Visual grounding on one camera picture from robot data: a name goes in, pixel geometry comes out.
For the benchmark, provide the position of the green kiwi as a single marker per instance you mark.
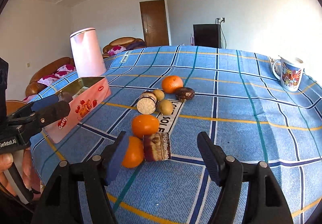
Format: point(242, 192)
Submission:
point(165, 107)
point(159, 94)

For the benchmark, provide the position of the pink electric kettle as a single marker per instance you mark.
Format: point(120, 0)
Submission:
point(87, 55)

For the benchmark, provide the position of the orange textured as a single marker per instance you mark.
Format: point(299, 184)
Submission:
point(171, 83)

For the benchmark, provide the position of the blue plaid tablecloth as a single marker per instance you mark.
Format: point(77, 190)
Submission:
point(238, 102)

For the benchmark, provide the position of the white printed mug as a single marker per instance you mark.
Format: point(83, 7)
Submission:
point(289, 72)

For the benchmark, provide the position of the orange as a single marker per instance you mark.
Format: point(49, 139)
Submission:
point(134, 155)

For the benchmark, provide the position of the pink floral cushion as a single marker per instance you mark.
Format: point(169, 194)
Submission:
point(116, 50)

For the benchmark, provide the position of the green kiwi front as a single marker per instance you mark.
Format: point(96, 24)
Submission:
point(165, 107)

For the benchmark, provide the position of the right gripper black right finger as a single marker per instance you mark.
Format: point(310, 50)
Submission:
point(265, 200)

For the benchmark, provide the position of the brown leather armchair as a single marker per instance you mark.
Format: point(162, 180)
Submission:
point(130, 43)

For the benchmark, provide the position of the orange smooth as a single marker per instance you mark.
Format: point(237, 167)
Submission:
point(144, 125)

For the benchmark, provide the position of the black television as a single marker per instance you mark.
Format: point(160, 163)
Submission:
point(207, 35)

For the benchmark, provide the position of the brown wooden door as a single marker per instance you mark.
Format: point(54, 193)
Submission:
point(154, 23)

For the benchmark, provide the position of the brown leather sofa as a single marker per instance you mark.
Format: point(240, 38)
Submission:
point(34, 87)

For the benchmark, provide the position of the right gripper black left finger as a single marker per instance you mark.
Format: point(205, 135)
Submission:
point(60, 203)

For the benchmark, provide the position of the wall power socket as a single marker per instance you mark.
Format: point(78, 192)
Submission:
point(222, 20)

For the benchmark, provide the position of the green kiwi back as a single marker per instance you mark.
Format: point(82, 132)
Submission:
point(159, 94)

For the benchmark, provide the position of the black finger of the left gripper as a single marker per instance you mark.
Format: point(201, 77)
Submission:
point(47, 114)
point(45, 103)

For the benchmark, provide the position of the pink metal tin box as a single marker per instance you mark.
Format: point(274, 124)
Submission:
point(83, 95)

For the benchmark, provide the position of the person left hand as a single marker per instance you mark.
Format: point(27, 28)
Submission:
point(18, 177)

